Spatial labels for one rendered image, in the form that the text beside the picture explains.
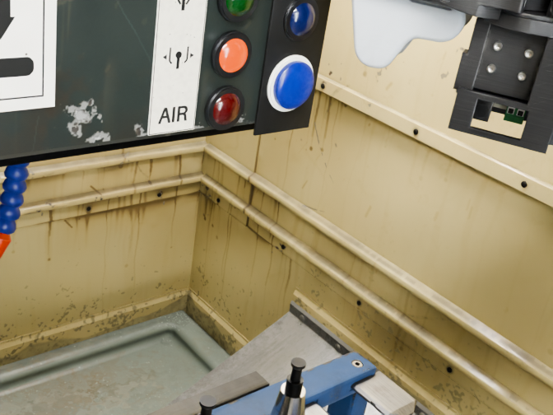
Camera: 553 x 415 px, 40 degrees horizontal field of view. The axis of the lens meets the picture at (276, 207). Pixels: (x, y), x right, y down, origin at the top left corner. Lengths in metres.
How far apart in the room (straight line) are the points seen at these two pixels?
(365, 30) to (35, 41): 0.17
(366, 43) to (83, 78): 0.15
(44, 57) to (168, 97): 0.08
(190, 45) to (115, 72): 0.05
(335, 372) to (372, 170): 0.59
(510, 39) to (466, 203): 0.90
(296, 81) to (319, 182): 1.08
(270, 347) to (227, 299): 0.30
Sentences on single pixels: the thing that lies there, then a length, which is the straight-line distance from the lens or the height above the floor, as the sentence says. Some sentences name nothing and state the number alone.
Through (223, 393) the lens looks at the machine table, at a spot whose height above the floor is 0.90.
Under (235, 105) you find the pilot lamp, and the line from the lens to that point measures 0.45.
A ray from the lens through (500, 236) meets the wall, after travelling 1.28.
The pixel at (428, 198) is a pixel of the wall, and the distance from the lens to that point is 1.35.
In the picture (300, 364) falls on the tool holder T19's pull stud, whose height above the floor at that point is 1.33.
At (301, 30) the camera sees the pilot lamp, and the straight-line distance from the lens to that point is 0.46.
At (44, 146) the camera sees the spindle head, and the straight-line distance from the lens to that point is 0.40.
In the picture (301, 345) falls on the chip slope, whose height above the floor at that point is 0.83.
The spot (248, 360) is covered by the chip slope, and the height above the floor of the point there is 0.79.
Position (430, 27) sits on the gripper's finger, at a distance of 0.42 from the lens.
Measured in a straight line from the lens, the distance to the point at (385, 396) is 0.94.
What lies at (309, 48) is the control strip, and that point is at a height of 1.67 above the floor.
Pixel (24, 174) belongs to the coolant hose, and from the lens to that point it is 0.59.
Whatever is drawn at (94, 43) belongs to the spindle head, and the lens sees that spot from 0.40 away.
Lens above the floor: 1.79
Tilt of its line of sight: 26 degrees down
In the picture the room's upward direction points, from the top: 9 degrees clockwise
